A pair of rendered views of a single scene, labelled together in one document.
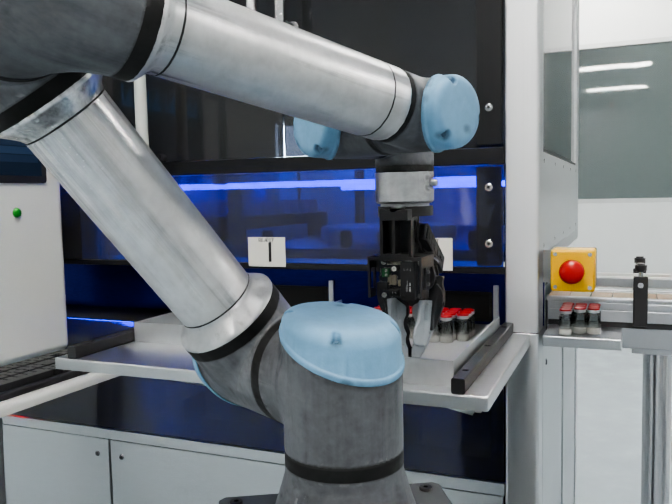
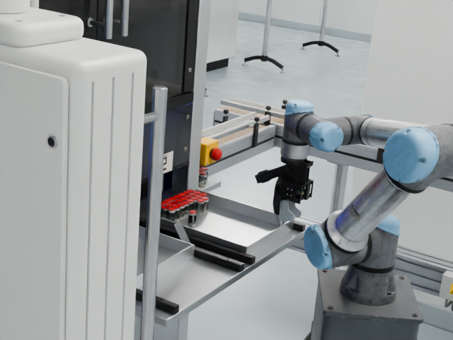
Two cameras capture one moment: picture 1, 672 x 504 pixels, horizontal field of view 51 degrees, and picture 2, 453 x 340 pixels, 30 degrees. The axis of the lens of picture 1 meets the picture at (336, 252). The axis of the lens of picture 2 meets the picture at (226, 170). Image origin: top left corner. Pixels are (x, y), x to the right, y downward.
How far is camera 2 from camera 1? 2.33 m
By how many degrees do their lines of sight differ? 81
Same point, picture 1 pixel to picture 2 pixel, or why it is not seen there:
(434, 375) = (289, 228)
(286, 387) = (386, 245)
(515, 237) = (194, 142)
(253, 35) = not seen: hidden behind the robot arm
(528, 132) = (202, 82)
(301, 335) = (395, 225)
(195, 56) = not seen: hidden behind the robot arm
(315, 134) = (337, 144)
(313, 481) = (391, 270)
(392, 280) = (302, 193)
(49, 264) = not seen: outside the picture
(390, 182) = (306, 150)
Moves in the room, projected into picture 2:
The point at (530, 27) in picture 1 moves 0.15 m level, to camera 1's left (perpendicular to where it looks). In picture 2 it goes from (207, 23) to (197, 31)
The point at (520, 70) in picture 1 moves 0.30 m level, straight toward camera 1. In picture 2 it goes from (202, 48) to (298, 63)
